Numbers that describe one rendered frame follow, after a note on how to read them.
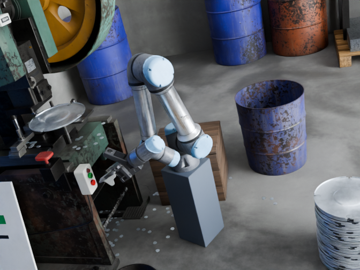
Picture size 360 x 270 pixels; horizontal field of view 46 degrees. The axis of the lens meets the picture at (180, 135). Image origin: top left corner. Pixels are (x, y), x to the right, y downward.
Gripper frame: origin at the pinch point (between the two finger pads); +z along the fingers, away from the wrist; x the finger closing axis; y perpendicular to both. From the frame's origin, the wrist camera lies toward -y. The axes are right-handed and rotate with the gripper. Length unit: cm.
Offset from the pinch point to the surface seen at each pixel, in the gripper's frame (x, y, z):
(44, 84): 25, -48, 7
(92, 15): 57, -58, -21
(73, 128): 25.3, -23.3, 14.3
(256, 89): 114, 41, -44
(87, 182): -3.5, -2.5, 6.7
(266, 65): 277, 73, -15
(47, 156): -10.9, -23.8, 4.7
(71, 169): 0.2, -11.3, 10.9
